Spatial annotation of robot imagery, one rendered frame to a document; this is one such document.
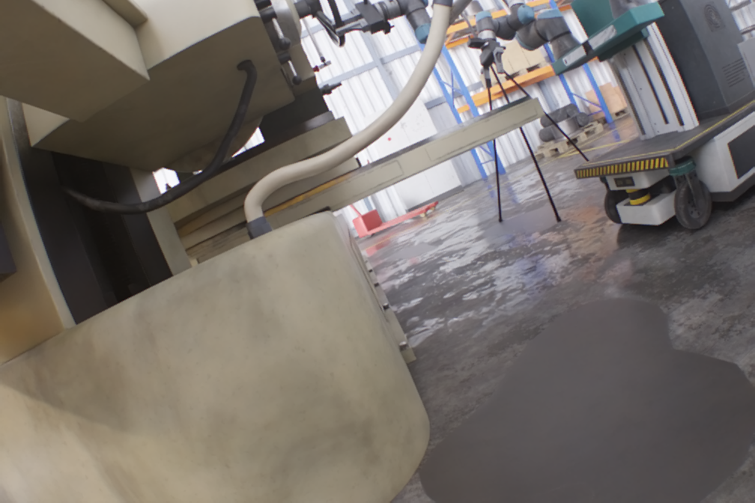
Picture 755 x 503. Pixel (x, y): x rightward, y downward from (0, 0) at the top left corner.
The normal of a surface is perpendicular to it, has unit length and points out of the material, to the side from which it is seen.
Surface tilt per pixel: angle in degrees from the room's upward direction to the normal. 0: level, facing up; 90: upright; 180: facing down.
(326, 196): 90
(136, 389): 90
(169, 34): 90
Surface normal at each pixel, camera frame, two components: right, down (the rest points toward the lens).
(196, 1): 0.07, 0.02
